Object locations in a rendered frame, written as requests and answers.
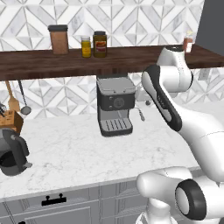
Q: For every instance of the dark grey wall cabinet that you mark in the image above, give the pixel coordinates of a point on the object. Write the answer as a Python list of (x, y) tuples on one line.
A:
[(211, 23)]

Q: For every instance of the wooden knife block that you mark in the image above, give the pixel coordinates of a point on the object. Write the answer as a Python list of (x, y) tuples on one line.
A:
[(11, 121)]

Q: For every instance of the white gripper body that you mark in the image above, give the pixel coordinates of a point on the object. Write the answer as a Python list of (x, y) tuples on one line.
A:
[(141, 94)]

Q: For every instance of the grey drawer front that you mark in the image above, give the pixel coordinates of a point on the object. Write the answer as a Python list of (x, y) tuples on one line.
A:
[(119, 194), (81, 198)]

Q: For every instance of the white wall socket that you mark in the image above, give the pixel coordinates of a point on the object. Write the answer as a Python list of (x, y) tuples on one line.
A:
[(204, 74)]

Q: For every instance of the dark jar with red label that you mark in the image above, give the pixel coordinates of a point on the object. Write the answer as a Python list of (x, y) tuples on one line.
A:
[(100, 45)]

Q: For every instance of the small yellow jar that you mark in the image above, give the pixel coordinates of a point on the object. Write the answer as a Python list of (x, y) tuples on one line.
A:
[(86, 48)]

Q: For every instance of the dark grey kettle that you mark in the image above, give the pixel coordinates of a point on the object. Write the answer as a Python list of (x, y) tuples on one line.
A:
[(13, 151)]

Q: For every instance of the grey cupboard door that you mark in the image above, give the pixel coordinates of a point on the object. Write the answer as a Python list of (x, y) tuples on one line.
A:
[(119, 215), (73, 215)]

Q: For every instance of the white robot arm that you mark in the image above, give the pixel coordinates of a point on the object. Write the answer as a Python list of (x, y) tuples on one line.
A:
[(204, 137)]

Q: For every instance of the metal strainer ladle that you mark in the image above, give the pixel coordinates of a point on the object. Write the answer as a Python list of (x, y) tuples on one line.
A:
[(25, 109)]

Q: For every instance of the wooden spatula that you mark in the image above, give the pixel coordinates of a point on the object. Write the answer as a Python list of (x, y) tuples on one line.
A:
[(13, 103)]

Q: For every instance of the dark wooden wall shelf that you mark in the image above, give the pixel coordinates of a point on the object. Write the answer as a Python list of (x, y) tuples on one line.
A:
[(35, 62)]

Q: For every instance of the brown jar with black lid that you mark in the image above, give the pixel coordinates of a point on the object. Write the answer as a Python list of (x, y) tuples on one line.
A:
[(59, 40)]

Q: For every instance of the grey coffee machine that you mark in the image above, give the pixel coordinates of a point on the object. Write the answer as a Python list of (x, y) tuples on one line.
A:
[(115, 102)]

